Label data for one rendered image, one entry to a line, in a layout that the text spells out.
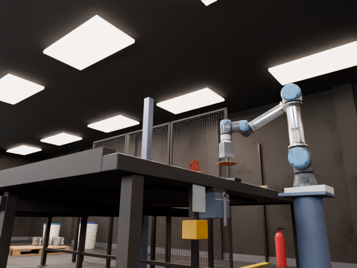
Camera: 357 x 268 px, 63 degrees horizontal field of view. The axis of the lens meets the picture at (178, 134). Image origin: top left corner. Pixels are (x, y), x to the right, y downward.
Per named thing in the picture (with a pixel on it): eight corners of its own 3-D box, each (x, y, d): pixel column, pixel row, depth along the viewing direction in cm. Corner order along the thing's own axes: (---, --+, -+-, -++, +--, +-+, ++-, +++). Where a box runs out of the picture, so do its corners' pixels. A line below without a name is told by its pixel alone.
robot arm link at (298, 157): (312, 169, 178) (302, 88, 193) (310, 166, 165) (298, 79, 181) (291, 171, 183) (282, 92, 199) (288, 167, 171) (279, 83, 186)
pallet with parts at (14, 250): (57, 250, 700) (59, 236, 709) (70, 253, 643) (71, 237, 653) (4, 253, 628) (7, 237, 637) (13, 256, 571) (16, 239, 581)
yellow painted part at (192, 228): (208, 239, 129) (207, 185, 135) (196, 239, 122) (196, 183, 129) (193, 237, 133) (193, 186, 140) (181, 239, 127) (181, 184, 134)
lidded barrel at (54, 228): (52, 244, 875) (54, 223, 893) (61, 245, 849) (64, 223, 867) (36, 245, 837) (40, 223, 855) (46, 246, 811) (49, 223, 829)
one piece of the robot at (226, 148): (226, 141, 210) (227, 163, 205) (216, 139, 206) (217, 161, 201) (235, 137, 202) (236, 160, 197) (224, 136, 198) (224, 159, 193)
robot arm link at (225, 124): (229, 118, 201) (218, 119, 205) (230, 133, 198) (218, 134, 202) (233, 121, 208) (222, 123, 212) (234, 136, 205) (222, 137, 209)
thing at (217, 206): (232, 226, 145) (231, 189, 150) (218, 226, 134) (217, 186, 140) (213, 225, 151) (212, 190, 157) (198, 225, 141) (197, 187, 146)
